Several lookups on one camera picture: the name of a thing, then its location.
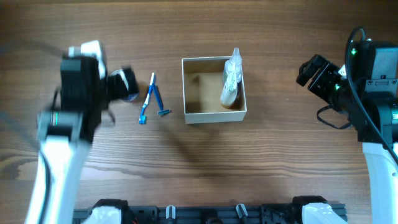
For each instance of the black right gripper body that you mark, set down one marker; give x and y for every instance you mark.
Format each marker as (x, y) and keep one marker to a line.
(331, 87)

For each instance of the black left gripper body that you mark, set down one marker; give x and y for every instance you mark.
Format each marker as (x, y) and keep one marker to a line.
(116, 89)

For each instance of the white lidded blue jar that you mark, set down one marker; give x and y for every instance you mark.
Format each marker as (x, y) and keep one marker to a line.
(132, 97)

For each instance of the white squeeze tube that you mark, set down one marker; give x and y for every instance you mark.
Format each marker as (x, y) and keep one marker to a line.
(230, 89)

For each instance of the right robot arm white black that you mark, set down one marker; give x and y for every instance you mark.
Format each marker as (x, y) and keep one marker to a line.
(373, 67)

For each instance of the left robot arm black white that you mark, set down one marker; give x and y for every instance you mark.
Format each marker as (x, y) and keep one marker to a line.
(66, 129)

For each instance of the blue white toothbrush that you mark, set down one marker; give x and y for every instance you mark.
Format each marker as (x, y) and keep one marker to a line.
(142, 118)

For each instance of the blue disposable razor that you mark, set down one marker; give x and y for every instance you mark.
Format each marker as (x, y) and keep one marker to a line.
(162, 111)

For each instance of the open beige cardboard box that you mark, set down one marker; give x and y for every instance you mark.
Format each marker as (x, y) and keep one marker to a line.
(202, 85)

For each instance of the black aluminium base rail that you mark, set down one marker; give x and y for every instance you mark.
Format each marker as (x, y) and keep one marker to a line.
(264, 214)

